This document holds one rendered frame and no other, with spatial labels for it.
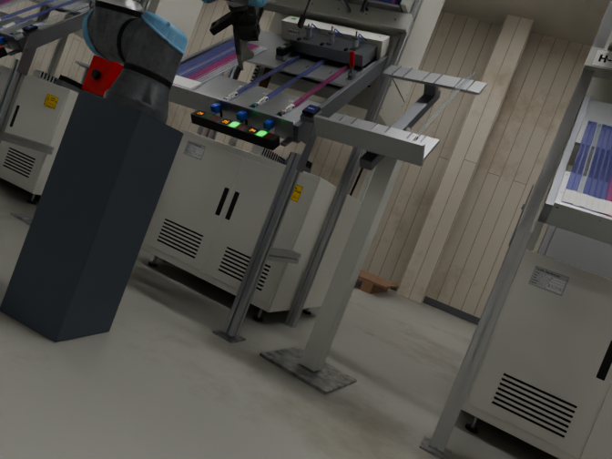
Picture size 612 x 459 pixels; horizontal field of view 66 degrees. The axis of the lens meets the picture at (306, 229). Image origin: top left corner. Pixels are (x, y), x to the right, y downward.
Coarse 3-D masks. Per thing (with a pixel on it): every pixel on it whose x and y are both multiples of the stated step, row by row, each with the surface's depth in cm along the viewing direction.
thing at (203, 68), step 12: (216, 48) 202; (228, 48) 202; (252, 48) 202; (264, 48) 202; (192, 60) 192; (204, 60) 192; (216, 60) 192; (228, 60) 192; (180, 72) 183; (192, 72) 183; (204, 72) 183; (216, 72) 183; (180, 84) 174; (192, 84) 175
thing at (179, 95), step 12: (168, 96) 176; (180, 96) 172; (192, 96) 169; (204, 96) 166; (192, 108) 173; (204, 108) 169; (228, 108) 163; (240, 108) 160; (252, 108) 158; (252, 120) 160; (264, 120) 157; (276, 120) 155; (288, 120) 152; (276, 132) 157; (288, 132) 155
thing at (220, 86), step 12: (204, 84) 177; (216, 84) 177; (228, 84) 178; (240, 84) 178; (216, 96) 170; (240, 96) 170; (252, 96) 170; (264, 96) 170; (276, 96) 170; (288, 96) 170; (264, 108) 163; (276, 108) 163; (300, 108) 163
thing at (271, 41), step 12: (264, 36) 217; (276, 36) 217; (252, 60) 195; (264, 60) 195; (276, 60) 195; (300, 60) 196; (312, 60) 196; (288, 72) 188; (300, 72) 187; (312, 72) 187; (324, 72) 187; (360, 72) 187; (336, 84) 180
